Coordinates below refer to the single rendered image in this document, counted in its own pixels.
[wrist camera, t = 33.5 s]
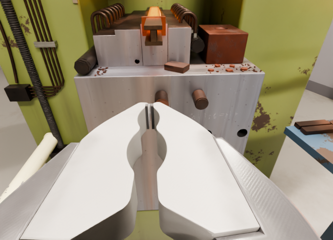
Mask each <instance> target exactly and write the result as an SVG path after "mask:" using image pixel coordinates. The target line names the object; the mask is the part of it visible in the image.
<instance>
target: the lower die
mask: <svg viewBox="0 0 333 240"><path fill-rule="evenodd" d="M149 9H150V7H148V8H147V10H134V11H133V12H132V13H130V14H124V15H123V16H121V18H119V20H116V22H113V24H112V25H111V24H110V23H109V24H110V27H109V28H107V27H106V26H105V27H104V28H102V29H101V30H100V31H98V32H97V33H96V34H94V35H93V40H94V45H95V50H96V55H97V60H98V66H99V67H113V66H153V65H164V64H166V63H168V62H170V61H177V62H182V63H188V64H189V63H190V45H191V27H190V26H189V25H188V23H187V22H186V21H185V20H184V19H183V21H182V23H179V20H177V18H175V16H174V14H173V13H172V12H171V10H170V9H162V7H160V13H161V16H166V36H162V40H163V45H162V46H145V39H146V36H143V35H142V20H141V17H142V16H148V13H149ZM136 59H138V60H139V61H140V62H139V63H138V64H136V63H135V60H136Z"/></svg>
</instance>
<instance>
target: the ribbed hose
mask: <svg viewBox="0 0 333 240"><path fill-rule="evenodd" d="M0 2H1V4H2V7H3V9H4V10H3V11H4V12H5V16H6V18H7V21H8V23H9V25H10V27H11V31H12V33H13V36H14V38H15V40H16V42H17V43H16V44H17V46H18V48H19V50H20V53H21V56H22V59H23V61H24V64H25V66H26V69H27V72H28V75H29V77H30V80H31V82H32V85H33V87H34V90H35V92H36V95H37V97H38V99H39V102H40V105H41V108H42V110H43V112H44V115H45V117H46V120H47V123H48V125H49V128H50V130H51V133H52V135H53V137H55V138H56V139H57V141H58V142H57V145H56V147H55V148H54V150H53V151H52V153H51V154H50V157H51V159H52V158H53V157H55V156H56V155H57V154H58V153H59V152H60V151H62V150H63V149H64V148H65V147H66V146H68V144H64V143H63V141H62V138H61V135H60V133H59V130H58V127H57V125H56V121H55V119H54V116H53V113H52V110H51V108H50V105H49V102H48V99H47V97H45V94H44V91H42V90H43V88H41V87H42V84H41V81H40V78H39V76H38V72H37V69H36V68H35V64H34V62H33V59H32V57H31V55H30V54H31V53H30V51H29V49H28V46H27V44H26V40H25V38H24V35H23V32H22V30H21V27H20V25H19V21H17V20H18V19H17V16H16V14H15V12H14V11H15V10H14V7H13V5H12V3H11V0H0Z"/></svg>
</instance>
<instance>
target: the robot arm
mask: <svg viewBox="0 0 333 240"><path fill-rule="evenodd" d="M150 119H152V129H155V131H156V132H157V148H158V156H159V157H160V158H161V159H162V160H163V164H162V165H161V167H160V168H159V169H158V172H157V181H158V202H159V222H160V228H161V230H162V232H163V233H164V234H166V235H167V236H169V237H170V238H172V239H174V240H321V238H320V237H319V235H318V234H317V232H316V231H315V230H314V228H313V227H312V225H311V224H310V223H309V221H308V220H307V219H306V218H305V216H304V215H303V214H302V213H301V211H300V210H299V209H298V208H297V207H296V205H295V204H294V203H293V202H292V201H291V200H290V199H289V198H288V197H287V196H286V195H285V193H284V192H283V191H282V190H281V189H280V188H278V187H277V186H276V185H275V184H274V183H273V182H272V181H271V180H270V179H269V178H268V177H266V176H265V175H264V174H263V173H262V172H261V171H260V170H259V169H257V168H256V167H255V166H254V165H253V164H252V163H251V162H249V161H248V160H247V159H246V158H245V157H244V156H243V155H242V154H240V153H239V152H238V151H237V150H236V149H235V148H234V147H232V146H231V145H230V144H229V143H228V142H227V141H226V140H224V139H223V138H215V137H214V136H213V135H212V134H211V133H210V132H209V131H208V130H206V129H205V128H204V127H203V126H201V125H200V124H198V123H197V122H195V121H194V120H192V119H190V118H189V117H187V116H185V115H183V114H181V113H179V112H178V111H176V110H174V109H172V108H170V107H168V106H166V105H164V104H163V103H161V102H155V103H151V104H148V103H146V102H140V103H138V104H136V105H134V106H132V107H130V108H129V109H127V110H125V111H123V112H121V113H120V114H118V115H116V116H114V117H113V118H111V119H109V120H107V121H106V122H104V123H103V124H101V125H99V126H98V127H97V128H95V129H94V130H93V131H91V132H90V133H89V134H88V135H87V136H86V137H84V138H83V139H82V140H81V141H80V142H79V143H70V144H69V145H68V146H66V147H65V148H64V149H63V150H62V151H60V152H59V153H58V154H57V155H56V156H55V157H53V158H52V159H51V160H50V161H49V162H48V163H46V164H45V165H44V166H43V167H42V168H40V169H39V170H38V171H37V172H36V173H35V174H33V175H32V176H31V177H30V178H29V179H28V180H26V181H25V182H24V183H23V184H22V185H20V186H19V187H18V188H17V189H16V190H14V191H13V192H12V193H11V194H10V195H9V196H8V197H7V198H5V199H4V200H3V201H2V202H1V203H0V240H124V239H125V238H126V237H128V236H129V235H130V234H131V233H132V232H133V230H134V228H135V222H136V213H137V205H138V199H137V192H136V185H135V177H134V172H133V170H132V168H133V166H134V164H135V163H136V161H137V160H138V159H139V158H140V157H141V155H142V146H141V137H142V135H143V134H144V133H145V132H146V130H147V129H149V128H150Z"/></svg>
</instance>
